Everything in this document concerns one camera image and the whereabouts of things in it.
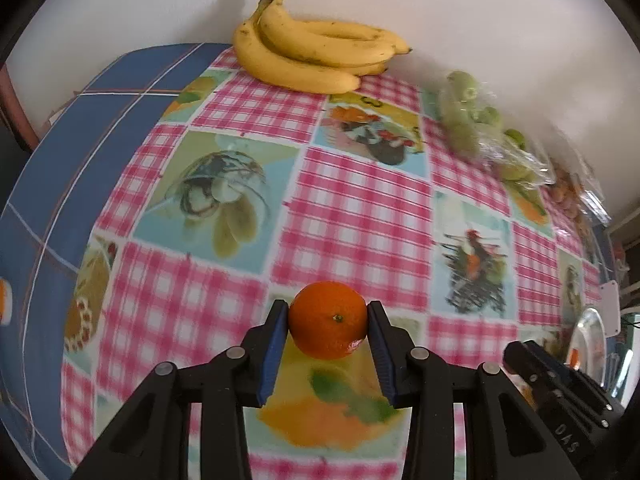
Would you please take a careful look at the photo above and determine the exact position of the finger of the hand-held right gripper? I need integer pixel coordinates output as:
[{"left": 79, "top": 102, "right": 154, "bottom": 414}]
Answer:
[
  {"left": 502, "top": 341, "right": 612, "bottom": 429},
  {"left": 525, "top": 340, "right": 614, "bottom": 412}
]

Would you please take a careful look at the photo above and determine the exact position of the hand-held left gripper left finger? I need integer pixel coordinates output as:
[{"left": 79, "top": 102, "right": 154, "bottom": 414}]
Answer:
[{"left": 70, "top": 299, "right": 291, "bottom": 480}]

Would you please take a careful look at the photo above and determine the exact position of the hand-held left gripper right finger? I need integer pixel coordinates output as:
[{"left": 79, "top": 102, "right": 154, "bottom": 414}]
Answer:
[{"left": 367, "top": 300, "right": 583, "bottom": 480}]

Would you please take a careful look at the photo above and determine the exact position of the metal tray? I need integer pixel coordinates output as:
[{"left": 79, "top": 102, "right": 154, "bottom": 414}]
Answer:
[{"left": 562, "top": 307, "right": 608, "bottom": 386}]

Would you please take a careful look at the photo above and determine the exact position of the small mandarin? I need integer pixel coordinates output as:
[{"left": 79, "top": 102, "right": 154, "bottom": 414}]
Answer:
[{"left": 288, "top": 281, "right": 369, "bottom": 360}]

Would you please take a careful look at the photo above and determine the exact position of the clear container of brown fruit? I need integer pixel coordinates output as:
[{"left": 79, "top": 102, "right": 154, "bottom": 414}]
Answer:
[{"left": 547, "top": 157, "right": 613, "bottom": 226}]

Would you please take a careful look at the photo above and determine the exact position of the clear container of green fruit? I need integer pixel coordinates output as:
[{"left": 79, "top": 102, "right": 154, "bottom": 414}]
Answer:
[{"left": 437, "top": 70, "right": 556, "bottom": 186}]

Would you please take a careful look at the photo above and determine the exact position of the orange plastic bottle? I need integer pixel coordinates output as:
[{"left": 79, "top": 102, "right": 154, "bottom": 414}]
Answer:
[{"left": 0, "top": 277, "right": 13, "bottom": 325}]

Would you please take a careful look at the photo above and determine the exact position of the blue tablecloth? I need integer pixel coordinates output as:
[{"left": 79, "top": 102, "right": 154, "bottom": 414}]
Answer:
[{"left": 0, "top": 42, "right": 236, "bottom": 480}]

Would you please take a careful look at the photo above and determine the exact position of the yellow banana bunch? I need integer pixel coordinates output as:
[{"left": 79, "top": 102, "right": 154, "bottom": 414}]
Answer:
[{"left": 233, "top": 0, "right": 413, "bottom": 94}]

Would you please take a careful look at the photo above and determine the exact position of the reddish wooden chair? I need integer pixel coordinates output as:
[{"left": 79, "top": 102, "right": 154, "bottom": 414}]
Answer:
[{"left": 0, "top": 67, "right": 40, "bottom": 153}]

